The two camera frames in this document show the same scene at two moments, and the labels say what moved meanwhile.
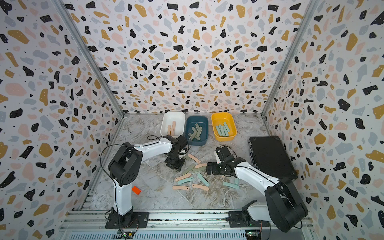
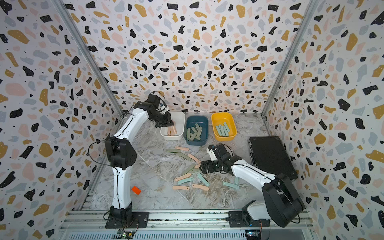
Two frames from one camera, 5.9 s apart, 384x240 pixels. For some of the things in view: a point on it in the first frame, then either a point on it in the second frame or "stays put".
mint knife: [223, 132] stays put
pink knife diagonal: [194, 158] stays put
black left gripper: [179, 167] -> [167, 122]
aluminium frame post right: [312, 5] stays put
